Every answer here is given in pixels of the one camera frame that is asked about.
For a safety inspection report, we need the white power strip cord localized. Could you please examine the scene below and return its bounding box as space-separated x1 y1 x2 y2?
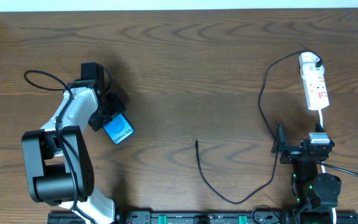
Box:
317 108 337 224

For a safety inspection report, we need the blue Samsung Galaxy smartphone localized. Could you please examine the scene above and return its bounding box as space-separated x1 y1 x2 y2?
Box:
103 114 134 144

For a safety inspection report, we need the white USB wall charger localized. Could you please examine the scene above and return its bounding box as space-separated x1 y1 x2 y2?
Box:
298 52 324 80

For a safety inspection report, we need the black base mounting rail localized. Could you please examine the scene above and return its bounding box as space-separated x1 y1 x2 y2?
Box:
47 210 358 224

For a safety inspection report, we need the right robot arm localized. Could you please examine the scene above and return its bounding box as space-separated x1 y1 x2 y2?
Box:
272 124 341 224

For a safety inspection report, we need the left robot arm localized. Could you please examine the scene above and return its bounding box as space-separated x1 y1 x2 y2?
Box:
21 62 134 223

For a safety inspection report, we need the white power strip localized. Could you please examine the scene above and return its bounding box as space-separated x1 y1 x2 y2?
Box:
300 63 329 111

